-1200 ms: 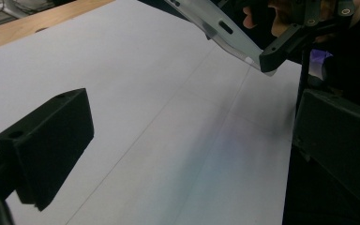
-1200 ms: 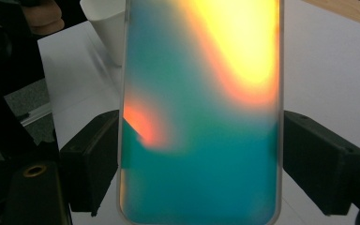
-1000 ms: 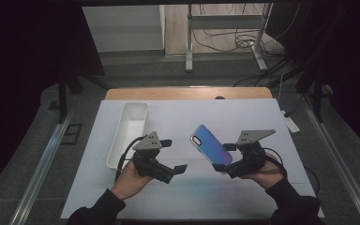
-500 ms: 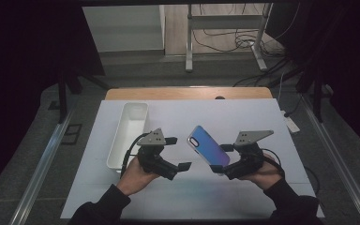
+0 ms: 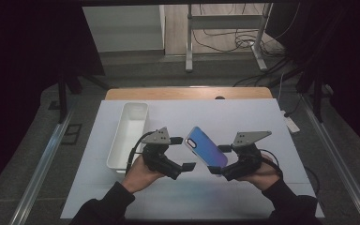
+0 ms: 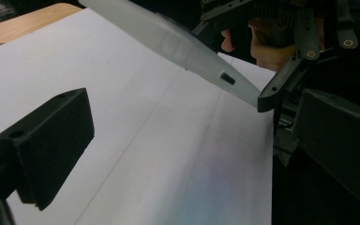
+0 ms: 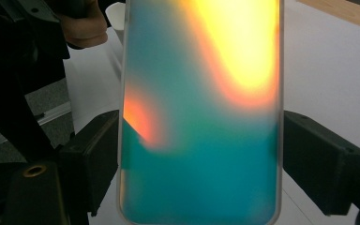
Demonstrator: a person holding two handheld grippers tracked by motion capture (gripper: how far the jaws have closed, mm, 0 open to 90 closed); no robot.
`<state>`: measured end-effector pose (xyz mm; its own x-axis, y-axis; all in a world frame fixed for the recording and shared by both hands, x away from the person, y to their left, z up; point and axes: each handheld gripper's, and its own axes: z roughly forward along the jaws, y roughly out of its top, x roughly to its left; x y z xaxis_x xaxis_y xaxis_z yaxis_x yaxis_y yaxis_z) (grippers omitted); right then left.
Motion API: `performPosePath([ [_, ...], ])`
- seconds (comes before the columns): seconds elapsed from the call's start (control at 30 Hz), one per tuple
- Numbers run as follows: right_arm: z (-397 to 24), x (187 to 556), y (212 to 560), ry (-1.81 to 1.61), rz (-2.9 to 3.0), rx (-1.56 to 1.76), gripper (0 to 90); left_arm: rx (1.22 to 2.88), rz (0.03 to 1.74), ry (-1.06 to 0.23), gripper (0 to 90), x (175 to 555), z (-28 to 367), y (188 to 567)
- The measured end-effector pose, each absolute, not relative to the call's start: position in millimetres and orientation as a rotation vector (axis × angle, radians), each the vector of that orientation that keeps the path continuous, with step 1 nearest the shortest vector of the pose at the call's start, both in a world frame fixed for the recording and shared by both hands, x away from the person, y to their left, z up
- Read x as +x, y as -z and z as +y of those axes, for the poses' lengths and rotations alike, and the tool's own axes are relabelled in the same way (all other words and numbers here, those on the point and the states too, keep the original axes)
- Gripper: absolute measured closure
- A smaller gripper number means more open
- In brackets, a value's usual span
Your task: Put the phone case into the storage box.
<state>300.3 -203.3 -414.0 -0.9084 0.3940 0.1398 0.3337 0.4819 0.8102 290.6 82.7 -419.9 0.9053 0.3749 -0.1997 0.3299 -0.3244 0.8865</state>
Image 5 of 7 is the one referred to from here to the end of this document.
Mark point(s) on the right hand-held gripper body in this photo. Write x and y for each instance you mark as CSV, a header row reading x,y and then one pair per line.
x,y
247,159

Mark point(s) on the white cabinet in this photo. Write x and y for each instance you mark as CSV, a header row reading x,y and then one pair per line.
x,y
125,28

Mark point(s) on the person's right hand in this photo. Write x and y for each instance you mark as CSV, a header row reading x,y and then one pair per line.
x,y
262,179

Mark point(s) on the white metal desk frame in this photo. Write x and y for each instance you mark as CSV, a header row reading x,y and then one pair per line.
x,y
188,47

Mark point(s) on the black curtain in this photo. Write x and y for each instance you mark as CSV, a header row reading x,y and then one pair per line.
x,y
18,62
356,62

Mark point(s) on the iridescent phone case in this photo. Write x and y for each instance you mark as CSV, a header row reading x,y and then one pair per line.
x,y
204,146

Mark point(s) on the white plastic bin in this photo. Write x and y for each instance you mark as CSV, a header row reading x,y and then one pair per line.
x,y
128,134

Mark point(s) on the person's left hand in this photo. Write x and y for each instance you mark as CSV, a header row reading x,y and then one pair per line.
x,y
139,176

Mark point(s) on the white table mat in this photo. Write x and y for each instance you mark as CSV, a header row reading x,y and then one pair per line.
x,y
247,115

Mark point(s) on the small black knob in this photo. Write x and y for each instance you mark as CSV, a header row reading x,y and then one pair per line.
x,y
219,97

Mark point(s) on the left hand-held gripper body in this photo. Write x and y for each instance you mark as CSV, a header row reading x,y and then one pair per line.
x,y
157,153

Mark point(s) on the aluminium floor rail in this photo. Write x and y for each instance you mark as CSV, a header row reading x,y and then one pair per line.
x,y
40,172
337,159

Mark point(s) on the black metal stand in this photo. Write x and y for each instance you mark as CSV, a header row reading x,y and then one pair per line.
x,y
62,100
318,100

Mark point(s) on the white power strip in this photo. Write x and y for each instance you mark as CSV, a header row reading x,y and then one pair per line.
x,y
291,124

